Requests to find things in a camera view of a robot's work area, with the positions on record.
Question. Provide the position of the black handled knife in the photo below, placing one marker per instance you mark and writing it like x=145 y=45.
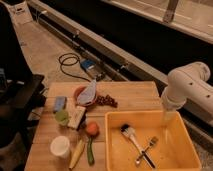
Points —
x=144 y=155

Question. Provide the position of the blue sponge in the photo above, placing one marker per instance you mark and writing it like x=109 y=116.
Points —
x=60 y=103

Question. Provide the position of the terracotta bowl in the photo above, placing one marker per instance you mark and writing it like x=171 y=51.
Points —
x=77 y=93

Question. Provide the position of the white cup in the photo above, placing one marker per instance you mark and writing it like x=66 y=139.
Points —
x=60 y=147

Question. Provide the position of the white scrub block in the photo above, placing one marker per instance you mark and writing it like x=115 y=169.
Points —
x=76 y=117

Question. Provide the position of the light blue cloth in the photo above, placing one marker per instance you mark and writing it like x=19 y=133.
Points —
x=88 y=94

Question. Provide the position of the black side stand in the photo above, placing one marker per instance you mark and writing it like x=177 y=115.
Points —
x=14 y=114

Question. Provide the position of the white pastry brush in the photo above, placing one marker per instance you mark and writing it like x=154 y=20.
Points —
x=129 y=132

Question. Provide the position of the silver metal fork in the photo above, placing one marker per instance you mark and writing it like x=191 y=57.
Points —
x=153 y=141

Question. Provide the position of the green chili pepper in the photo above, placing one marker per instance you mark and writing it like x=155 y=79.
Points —
x=90 y=156

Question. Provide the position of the green cup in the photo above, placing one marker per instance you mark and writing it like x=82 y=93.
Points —
x=62 y=117

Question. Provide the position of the metal floor rail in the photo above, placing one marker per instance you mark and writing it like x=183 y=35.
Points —
x=136 y=47

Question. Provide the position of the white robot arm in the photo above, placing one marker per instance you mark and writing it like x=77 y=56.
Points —
x=188 y=82

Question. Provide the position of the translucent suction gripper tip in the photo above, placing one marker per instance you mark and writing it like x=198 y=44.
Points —
x=168 y=115

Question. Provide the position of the orange tomato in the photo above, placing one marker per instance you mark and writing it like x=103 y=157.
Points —
x=92 y=129

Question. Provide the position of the yellow plastic bin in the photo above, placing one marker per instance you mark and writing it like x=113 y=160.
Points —
x=148 y=141

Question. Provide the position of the dark red grape bunch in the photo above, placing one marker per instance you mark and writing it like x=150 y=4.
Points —
x=106 y=100

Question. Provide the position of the blue power box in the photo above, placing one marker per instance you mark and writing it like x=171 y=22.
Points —
x=92 y=69

